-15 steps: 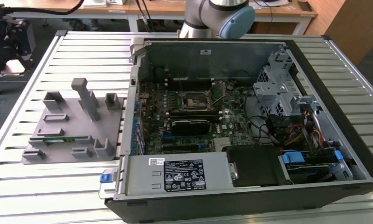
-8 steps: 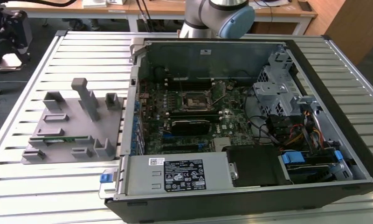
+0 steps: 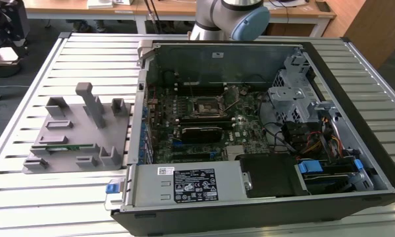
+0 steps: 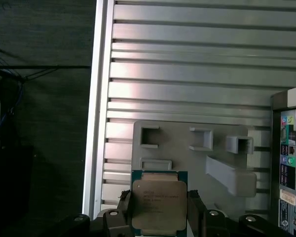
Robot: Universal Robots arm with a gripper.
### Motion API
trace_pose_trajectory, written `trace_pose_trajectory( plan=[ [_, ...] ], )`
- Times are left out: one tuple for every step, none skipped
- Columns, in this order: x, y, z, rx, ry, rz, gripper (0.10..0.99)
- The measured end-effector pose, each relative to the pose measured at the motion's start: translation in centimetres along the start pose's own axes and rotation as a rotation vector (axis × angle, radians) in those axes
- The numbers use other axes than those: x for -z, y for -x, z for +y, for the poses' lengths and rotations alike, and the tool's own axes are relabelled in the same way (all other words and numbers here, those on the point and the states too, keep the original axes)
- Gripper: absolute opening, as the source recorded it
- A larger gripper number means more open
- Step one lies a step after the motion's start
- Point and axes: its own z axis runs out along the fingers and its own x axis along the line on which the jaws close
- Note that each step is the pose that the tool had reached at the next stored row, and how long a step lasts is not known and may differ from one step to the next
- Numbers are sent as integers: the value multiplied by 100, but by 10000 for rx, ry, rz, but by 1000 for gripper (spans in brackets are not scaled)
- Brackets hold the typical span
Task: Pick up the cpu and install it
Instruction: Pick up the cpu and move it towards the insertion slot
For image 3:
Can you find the thin metal locking lever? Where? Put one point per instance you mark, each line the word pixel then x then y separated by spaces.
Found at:
pixel 235 103
pixel 191 91

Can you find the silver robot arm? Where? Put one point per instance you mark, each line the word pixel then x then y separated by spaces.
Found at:
pixel 211 14

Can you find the CPU socket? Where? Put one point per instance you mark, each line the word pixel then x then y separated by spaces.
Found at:
pixel 205 107

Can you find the black RAM slot bank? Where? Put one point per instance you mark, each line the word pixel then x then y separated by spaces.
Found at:
pixel 204 122
pixel 200 87

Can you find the black graphics card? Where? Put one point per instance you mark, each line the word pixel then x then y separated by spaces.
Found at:
pixel 200 135

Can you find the green motherboard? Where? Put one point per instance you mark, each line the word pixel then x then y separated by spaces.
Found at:
pixel 247 123

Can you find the black expansion slot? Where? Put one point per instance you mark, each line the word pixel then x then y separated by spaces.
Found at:
pixel 191 157

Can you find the silver chipset heatsink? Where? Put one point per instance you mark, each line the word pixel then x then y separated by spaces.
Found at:
pixel 235 151

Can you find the round silver coin battery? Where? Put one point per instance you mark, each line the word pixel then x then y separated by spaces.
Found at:
pixel 244 90

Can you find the silver metal drive cage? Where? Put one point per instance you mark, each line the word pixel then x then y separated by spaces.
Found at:
pixel 284 97

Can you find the silver power supply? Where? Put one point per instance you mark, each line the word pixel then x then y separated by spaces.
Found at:
pixel 144 182

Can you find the black plastic air shroud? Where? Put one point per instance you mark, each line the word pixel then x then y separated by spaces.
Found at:
pixel 270 175

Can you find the grey parts rack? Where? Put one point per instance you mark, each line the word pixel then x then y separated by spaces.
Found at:
pixel 75 138

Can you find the blue disk carrier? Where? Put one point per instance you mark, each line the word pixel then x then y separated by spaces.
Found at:
pixel 310 168

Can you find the green RAM stick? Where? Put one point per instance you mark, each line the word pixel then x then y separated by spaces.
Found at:
pixel 72 147

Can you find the black PC case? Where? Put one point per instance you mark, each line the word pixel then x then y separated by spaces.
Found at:
pixel 216 222

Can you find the light wooden desk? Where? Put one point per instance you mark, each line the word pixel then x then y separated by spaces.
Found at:
pixel 52 10
pixel 171 11

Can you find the black disk drive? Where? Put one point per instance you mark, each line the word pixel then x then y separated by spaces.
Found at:
pixel 327 184

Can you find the grey sneaker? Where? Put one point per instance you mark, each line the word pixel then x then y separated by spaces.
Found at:
pixel 79 26
pixel 99 26

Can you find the blue plastic latch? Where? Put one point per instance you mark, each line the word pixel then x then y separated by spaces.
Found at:
pixel 358 165

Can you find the small white device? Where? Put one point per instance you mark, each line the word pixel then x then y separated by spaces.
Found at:
pixel 121 2

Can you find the white box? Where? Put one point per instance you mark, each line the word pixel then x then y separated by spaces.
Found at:
pixel 100 3

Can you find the black phone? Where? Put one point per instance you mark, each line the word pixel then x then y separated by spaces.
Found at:
pixel 322 6

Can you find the brown wooden cabinet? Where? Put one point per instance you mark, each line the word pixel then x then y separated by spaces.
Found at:
pixel 375 29

